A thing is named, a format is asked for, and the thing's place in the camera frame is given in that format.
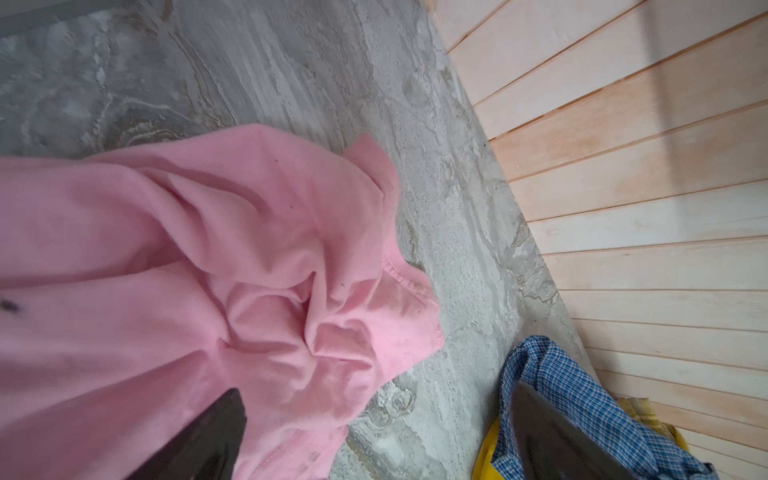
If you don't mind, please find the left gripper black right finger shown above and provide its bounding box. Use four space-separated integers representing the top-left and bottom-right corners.
510 382 633 479

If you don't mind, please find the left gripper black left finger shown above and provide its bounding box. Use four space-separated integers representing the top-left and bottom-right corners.
128 388 247 480

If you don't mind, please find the pink cloth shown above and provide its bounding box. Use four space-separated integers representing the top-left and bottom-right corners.
1 124 444 479

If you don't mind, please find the yellow cloth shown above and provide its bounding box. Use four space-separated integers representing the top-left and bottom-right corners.
472 398 689 480

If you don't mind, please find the blue checkered button shirt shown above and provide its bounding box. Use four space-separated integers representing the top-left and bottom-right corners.
491 335 718 479

